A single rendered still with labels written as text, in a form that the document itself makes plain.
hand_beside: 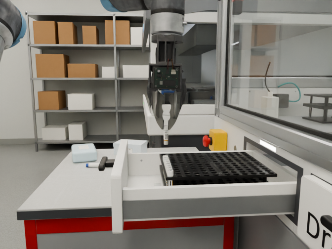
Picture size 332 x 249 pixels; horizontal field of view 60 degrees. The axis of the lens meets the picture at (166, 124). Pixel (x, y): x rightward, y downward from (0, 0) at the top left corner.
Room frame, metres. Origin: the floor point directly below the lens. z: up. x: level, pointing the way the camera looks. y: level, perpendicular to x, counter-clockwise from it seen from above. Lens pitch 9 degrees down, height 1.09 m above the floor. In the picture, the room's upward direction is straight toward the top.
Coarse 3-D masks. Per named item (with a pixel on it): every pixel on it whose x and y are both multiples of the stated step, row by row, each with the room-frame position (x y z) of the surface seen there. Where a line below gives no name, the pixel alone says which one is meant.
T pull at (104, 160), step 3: (105, 156) 0.63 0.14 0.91; (102, 159) 0.61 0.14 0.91; (105, 159) 0.61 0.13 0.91; (108, 159) 0.61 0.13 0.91; (111, 159) 0.61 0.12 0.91; (114, 159) 0.61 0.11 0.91; (102, 162) 0.59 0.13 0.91; (105, 162) 0.59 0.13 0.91; (108, 162) 0.59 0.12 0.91; (111, 162) 0.59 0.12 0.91; (99, 165) 0.57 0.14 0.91; (102, 165) 0.57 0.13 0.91; (105, 165) 0.59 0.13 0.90; (108, 165) 0.59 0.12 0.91; (111, 165) 0.59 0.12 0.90; (99, 168) 0.56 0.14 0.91; (102, 168) 0.57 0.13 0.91
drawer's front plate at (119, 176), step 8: (120, 144) 0.68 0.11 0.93; (120, 152) 0.61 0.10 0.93; (120, 160) 0.55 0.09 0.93; (120, 168) 0.49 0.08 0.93; (112, 176) 0.46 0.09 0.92; (120, 176) 0.46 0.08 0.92; (112, 184) 0.46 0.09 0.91; (120, 184) 0.46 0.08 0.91; (112, 192) 0.46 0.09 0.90; (120, 192) 0.46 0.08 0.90; (112, 200) 0.46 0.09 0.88; (120, 200) 0.46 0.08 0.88; (112, 208) 0.46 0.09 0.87; (120, 208) 0.46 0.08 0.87; (112, 216) 0.46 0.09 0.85; (120, 216) 0.46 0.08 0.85; (112, 224) 0.46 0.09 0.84; (120, 224) 0.46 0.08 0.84; (120, 232) 0.46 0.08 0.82
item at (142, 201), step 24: (144, 168) 0.72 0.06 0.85; (144, 192) 0.48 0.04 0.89; (168, 192) 0.49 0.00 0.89; (192, 192) 0.49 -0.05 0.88; (216, 192) 0.50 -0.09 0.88; (240, 192) 0.50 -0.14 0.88; (264, 192) 0.51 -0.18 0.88; (288, 192) 0.51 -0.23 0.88; (144, 216) 0.48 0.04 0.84; (168, 216) 0.49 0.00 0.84; (192, 216) 0.49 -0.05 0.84; (216, 216) 0.50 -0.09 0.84
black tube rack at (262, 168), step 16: (176, 160) 0.64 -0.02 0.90; (192, 160) 0.64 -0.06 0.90; (208, 160) 0.64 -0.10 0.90; (224, 160) 0.64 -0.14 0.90; (240, 160) 0.64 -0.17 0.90; (256, 160) 0.64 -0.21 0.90; (176, 176) 0.53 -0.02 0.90; (192, 176) 0.53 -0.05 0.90; (208, 176) 0.53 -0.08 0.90; (224, 176) 0.54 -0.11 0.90; (240, 176) 0.54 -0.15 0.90; (256, 176) 0.54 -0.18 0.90; (272, 176) 0.55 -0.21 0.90
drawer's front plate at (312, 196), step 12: (312, 180) 0.44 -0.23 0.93; (300, 192) 0.46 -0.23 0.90; (312, 192) 0.43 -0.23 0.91; (324, 192) 0.40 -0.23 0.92; (300, 204) 0.46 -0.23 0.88; (312, 204) 0.43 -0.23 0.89; (324, 204) 0.40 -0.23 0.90; (300, 216) 0.46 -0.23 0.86; (300, 228) 0.45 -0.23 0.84; (312, 228) 0.42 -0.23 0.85; (324, 228) 0.40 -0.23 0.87; (312, 240) 0.42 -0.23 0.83
